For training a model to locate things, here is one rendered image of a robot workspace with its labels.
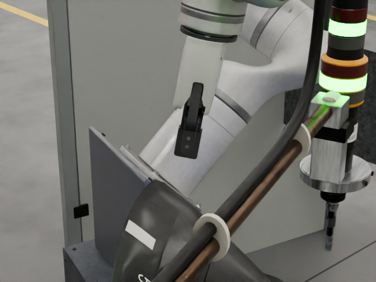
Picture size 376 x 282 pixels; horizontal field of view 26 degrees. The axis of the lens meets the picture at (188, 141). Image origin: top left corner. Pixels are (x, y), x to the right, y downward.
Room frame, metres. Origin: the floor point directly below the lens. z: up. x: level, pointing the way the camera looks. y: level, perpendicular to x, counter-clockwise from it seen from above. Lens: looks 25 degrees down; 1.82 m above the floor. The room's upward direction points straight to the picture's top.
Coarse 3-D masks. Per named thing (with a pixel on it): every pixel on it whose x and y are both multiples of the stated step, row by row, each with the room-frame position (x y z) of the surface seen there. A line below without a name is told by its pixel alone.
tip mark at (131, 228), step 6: (132, 222) 0.66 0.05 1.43; (126, 228) 0.64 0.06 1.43; (132, 228) 0.65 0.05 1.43; (138, 228) 0.65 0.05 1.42; (132, 234) 0.64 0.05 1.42; (138, 234) 0.65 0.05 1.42; (144, 234) 0.65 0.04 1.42; (144, 240) 0.65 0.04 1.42; (150, 240) 0.65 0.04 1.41; (150, 246) 0.64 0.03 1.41
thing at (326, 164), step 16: (320, 96) 0.69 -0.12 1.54; (336, 112) 0.67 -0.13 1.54; (336, 128) 0.67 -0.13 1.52; (352, 128) 0.69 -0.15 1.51; (320, 144) 0.69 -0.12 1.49; (336, 144) 0.68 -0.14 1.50; (304, 160) 0.73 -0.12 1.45; (320, 160) 0.69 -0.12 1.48; (336, 160) 0.68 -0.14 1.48; (352, 160) 0.73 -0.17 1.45; (304, 176) 0.71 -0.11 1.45; (320, 176) 0.69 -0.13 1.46; (336, 176) 0.68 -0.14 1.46; (352, 176) 0.70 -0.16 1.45; (368, 176) 0.70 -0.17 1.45; (336, 192) 0.69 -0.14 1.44
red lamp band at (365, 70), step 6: (324, 66) 0.71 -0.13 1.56; (330, 66) 0.71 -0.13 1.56; (336, 66) 0.70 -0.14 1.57; (360, 66) 0.70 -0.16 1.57; (366, 66) 0.71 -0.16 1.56; (324, 72) 0.71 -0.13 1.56; (330, 72) 0.71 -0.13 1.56; (336, 72) 0.70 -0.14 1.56; (342, 72) 0.70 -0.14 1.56; (348, 72) 0.70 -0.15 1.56; (354, 72) 0.70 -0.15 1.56; (360, 72) 0.70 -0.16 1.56; (366, 72) 0.71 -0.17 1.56; (348, 78) 0.70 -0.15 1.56
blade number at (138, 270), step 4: (136, 268) 0.61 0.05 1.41; (140, 268) 0.61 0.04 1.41; (136, 272) 0.60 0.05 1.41; (140, 272) 0.61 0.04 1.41; (144, 272) 0.61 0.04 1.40; (136, 276) 0.60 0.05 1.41; (140, 276) 0.60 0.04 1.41; (144, 276) 0.60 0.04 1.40; (148, 276) 0.61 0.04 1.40; (136, 280) 0.59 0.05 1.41; (140, 280) 0.60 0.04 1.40; (144, 280) 0.60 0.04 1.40; (148, 280) 0.60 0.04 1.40
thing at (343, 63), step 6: (324, 54) 0.72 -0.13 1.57; (324, 60) 0.71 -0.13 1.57; (330, 60) 0.71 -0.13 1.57; (336, 60) 0.71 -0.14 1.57; (342, 60) 0.70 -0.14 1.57; (354, 60) 0.70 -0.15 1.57; (360, 60) 0.71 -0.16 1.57; (366, 60) 0.71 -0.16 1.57; (342, 66) 0.70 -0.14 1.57; (348, 66) 0.70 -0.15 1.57; (354, 66) 0.70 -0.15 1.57; (336, 78) 0.70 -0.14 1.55; (342, 78) 0.70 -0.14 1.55; (354, 78) 0.70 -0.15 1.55; (330, 90) 0.70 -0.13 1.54; (360, 90) 0.70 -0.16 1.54; (360, 102) 0.71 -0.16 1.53
